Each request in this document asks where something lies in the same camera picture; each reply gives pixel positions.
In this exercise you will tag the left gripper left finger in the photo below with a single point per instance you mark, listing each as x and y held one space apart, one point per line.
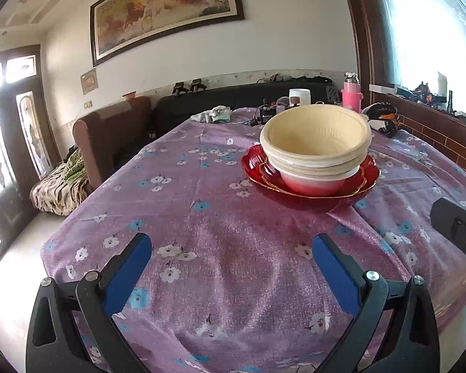
53 341

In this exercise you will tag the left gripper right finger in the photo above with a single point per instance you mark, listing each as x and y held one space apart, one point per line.
411 341

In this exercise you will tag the cream colander bowl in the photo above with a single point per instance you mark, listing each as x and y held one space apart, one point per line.
356 157

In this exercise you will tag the cream plastic bowl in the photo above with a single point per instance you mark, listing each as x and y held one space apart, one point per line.
329 133

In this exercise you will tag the white plastic bowl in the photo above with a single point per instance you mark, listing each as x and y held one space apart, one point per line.
312 187
342 171

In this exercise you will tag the large red glass plate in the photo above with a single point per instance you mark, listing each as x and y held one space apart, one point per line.
256 155

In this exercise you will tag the small red glass plate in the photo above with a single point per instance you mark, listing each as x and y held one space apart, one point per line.
271 177

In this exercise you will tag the brick pattern wooden cabinet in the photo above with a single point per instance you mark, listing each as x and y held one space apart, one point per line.
444 132

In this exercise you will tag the patterned blanket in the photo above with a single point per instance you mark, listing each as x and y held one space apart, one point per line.
62 190

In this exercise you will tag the purple floral tablecloth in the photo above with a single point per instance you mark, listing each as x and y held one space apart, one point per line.
232 285

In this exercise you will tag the pink thermos bottle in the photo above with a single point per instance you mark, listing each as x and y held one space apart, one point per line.
351 92

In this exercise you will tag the wooden glass door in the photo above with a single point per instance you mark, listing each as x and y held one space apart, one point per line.
27 148

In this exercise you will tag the brown armchair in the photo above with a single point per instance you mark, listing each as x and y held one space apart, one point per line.
104 133

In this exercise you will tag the white plastic jar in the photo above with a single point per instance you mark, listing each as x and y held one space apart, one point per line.
304 96

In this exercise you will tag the motor with wooden spool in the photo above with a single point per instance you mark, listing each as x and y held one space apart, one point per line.
285 102

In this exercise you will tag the black electric motor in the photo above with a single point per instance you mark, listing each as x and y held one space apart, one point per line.
264 113

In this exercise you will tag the black sofa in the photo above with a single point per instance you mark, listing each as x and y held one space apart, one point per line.
172 110

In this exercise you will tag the crumpled white cloth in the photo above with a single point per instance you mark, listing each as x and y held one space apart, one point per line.
217 115

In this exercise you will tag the framed horse painting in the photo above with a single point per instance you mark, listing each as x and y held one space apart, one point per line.
119 25

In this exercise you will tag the small wall plaque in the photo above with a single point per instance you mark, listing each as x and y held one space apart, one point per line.
88 81

